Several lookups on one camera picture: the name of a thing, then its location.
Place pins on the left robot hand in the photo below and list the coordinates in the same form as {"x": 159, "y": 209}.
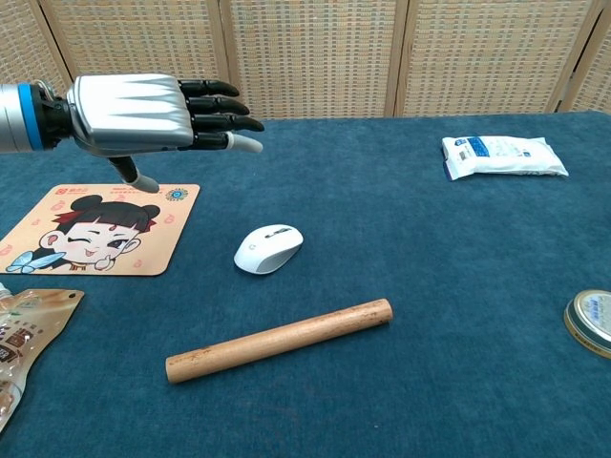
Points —
{"x": 133, "y": 114}

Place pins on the white computer mouse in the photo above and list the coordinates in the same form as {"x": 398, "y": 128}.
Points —
{"x": 267, "y": 248}

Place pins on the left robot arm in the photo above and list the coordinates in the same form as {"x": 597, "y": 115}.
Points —
{"x": 14, "y": 119}

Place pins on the cartoon girl mouse pad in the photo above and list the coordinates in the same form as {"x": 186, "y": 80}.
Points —
{"x": 157, "y": 238}

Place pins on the bamboo folding screen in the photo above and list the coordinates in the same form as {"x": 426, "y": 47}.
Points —
{"x": 305, "y": 47}

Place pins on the brown drink pouch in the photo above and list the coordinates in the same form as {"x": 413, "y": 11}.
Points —
{"x": 28, "y": 334}

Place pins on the blue felt table mat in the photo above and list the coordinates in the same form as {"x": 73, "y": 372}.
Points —
{"x": 382, "y": 214}

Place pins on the wooden rod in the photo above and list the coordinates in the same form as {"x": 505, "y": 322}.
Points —
{"x": 281, "y": 339}

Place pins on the white wet wipes pack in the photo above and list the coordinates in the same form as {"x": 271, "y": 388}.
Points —
{"x": 506, "y": 157}

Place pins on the round metal tin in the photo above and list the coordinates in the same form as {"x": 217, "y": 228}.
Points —
{"x": 592, "y": 319}

